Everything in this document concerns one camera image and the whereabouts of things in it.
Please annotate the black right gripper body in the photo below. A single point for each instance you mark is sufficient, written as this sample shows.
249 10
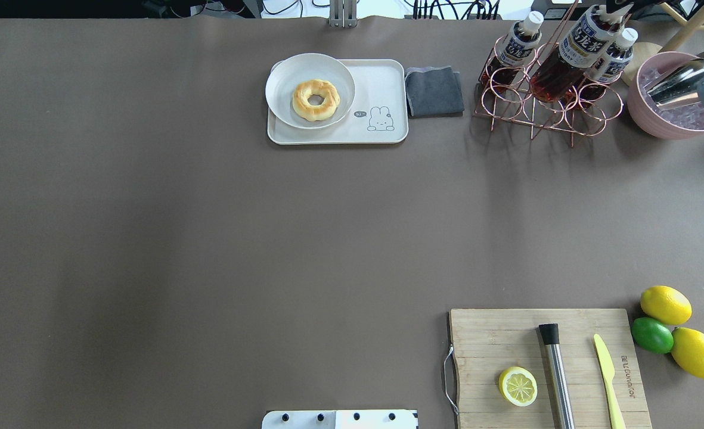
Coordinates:
620 3

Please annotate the tea bottle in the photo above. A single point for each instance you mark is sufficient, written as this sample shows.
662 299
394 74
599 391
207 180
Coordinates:
514 50
609 67
576 52

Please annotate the white serving tray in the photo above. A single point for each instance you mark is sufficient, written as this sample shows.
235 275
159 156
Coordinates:
378 114

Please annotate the wooden glass holder stand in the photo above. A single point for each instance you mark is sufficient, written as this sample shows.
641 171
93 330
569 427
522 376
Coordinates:
643 50

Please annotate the metal ice scoop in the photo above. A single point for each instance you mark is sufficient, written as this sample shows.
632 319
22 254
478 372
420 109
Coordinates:
679 88

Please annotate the pink bowl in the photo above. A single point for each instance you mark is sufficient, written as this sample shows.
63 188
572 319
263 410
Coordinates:
665 62

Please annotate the clear ice cubes pile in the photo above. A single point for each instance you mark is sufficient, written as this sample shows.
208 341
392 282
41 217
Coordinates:
689 117

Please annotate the grey folded cloth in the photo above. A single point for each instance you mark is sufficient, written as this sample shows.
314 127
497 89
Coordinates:
433 91

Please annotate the yellow lemon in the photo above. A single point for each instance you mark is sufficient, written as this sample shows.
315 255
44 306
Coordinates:
688 350
666 304

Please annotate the green lime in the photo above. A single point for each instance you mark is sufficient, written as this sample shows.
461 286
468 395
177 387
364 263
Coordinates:
650 334

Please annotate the steel muddler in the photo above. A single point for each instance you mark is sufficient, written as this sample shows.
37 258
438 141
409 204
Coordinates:
551 340

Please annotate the white plate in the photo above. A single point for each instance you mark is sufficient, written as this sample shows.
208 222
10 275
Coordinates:
288 74

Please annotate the bamboo cutting board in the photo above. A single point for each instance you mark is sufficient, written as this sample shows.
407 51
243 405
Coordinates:
487 341

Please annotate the lemon half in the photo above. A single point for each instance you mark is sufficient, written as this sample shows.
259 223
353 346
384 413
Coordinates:
518 386

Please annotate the yellow plastic knife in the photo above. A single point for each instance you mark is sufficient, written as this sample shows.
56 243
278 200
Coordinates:
608 373

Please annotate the copper wire bottle rack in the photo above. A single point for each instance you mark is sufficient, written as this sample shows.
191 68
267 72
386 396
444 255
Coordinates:
515 104

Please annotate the aluminium frame post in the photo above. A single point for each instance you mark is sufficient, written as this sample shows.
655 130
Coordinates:
343 14

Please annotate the ring donut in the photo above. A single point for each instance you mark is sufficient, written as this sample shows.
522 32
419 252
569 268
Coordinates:
315 99

